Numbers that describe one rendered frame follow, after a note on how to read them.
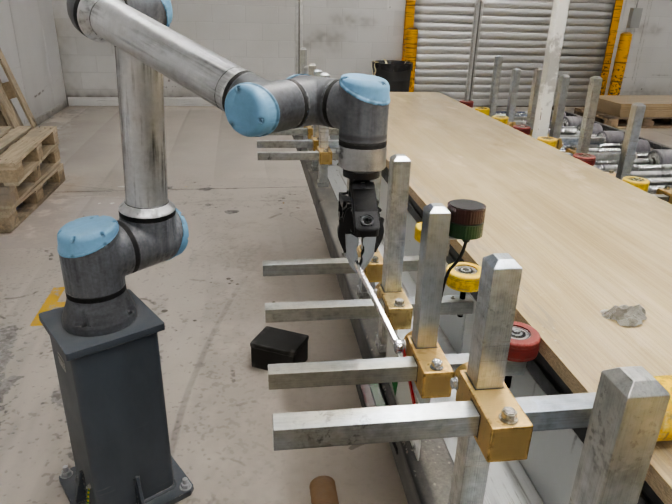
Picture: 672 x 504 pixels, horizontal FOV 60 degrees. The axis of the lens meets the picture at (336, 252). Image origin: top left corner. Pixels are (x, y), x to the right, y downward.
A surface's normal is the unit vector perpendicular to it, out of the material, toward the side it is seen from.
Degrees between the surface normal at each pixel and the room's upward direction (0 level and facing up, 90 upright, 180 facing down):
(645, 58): 90
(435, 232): 90
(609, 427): 90
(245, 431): 0
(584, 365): 0
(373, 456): 0
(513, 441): 90
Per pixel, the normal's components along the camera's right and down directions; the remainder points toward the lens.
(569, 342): 0.03, -0.92
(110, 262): 0.79, 0.26
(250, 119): -0.55, 0.34
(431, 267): 0.14, 0.40
